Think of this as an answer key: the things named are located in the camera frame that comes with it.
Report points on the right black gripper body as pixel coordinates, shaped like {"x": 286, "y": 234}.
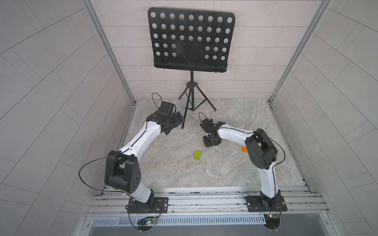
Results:
{"x": 209, "y": 141}

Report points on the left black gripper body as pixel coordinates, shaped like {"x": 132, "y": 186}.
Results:
{"x": 173, "y": 122}

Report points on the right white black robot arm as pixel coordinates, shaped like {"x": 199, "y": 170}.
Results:
{"x": 261, "y": 150}

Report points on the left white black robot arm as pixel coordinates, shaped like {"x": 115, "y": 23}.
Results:
{"x": 122, "y": 170}

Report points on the black perforated music stand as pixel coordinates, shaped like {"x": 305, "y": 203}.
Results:
{"x": 191, "y": 40}

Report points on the right green circuit board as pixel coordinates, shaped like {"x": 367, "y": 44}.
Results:
{"x": 272, "y": 221}

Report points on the green circuit board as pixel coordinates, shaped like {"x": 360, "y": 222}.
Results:
{"x": 272, "y": 221}
{"x": 146, "y": 223}

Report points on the left green circuit board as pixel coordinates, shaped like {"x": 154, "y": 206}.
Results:
{"x": 146, "y": 223}

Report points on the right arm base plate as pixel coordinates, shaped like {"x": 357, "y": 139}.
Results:
{"x": 264, "y": 204}

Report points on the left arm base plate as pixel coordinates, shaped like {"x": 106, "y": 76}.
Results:
{"x": 156, "y": 206}

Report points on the aluminium mounting rail frame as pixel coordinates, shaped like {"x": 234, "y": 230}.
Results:
{"x": 212, "y": 206}

